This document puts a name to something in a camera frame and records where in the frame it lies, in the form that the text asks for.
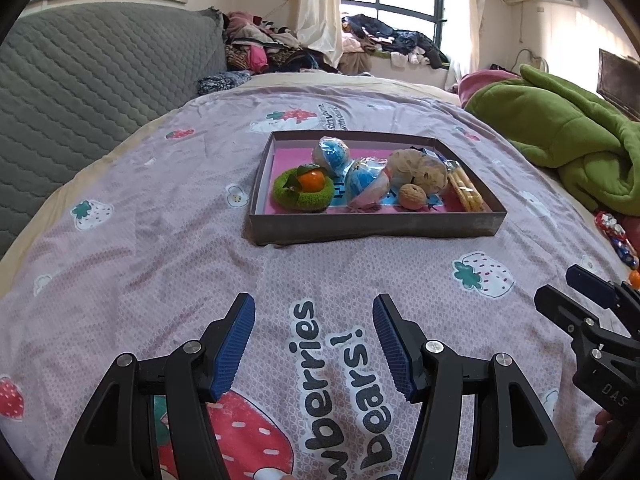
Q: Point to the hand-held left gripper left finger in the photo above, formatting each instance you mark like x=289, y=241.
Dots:
x=232, y=350

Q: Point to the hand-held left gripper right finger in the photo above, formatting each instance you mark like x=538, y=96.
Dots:
x=395, y=355

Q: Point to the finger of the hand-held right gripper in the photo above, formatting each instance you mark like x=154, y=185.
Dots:
x=592, y=285
x=560, y=305

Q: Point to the shallow grey cardboard box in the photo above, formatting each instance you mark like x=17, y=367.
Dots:
x=375, y=227

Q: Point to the yellow snack packet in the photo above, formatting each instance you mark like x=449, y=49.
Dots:
x=467, y=190

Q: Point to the brown walnut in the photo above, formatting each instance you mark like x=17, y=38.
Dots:
x=412, y=196

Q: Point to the egg-shaped toy packet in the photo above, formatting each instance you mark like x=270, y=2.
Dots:
x=367, y=180
x=332, y=152

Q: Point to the beige plush toy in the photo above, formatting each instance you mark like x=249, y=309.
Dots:
x=420, y=170

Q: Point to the tangerine with green leaves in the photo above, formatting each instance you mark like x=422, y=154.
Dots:
x=312, y=180

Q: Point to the small blue packet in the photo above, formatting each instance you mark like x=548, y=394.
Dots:
x=432, y=154

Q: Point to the person's right hand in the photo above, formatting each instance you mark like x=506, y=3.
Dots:
x=604, y=425

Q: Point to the small bare tangerine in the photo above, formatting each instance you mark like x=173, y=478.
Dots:
x=635, y=279

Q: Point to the dark blue candy packet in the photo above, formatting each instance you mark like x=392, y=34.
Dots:
x=625, y=252

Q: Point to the strawberry printed bedsheet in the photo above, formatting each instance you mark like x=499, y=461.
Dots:
x=150, y=260

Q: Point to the green fleece blanket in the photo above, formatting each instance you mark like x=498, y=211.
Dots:
x=565, y=120

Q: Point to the pink and blue book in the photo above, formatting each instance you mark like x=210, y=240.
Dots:
x=290, y=157

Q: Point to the black television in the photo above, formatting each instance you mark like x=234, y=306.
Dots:
x=620, y=85

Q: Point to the dark floral cloth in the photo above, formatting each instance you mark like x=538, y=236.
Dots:
x=225, y=82

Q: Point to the cream mattress sheet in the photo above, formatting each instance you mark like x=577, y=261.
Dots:
x=350, y=82

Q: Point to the narrow white curtain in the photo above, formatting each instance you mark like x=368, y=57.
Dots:
x=472, y=20

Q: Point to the pile of mixed clothes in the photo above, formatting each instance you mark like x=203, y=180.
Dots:
x=260, y=45

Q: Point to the grey quilted headboard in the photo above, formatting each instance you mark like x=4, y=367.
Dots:
x=75, y=85

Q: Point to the black framed window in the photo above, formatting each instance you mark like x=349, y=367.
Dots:
x=437, y=10

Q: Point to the pile of dark clothes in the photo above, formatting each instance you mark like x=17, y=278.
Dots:
x=395, y=35

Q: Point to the wide white curtain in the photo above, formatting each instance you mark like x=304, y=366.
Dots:
x=315, y=10

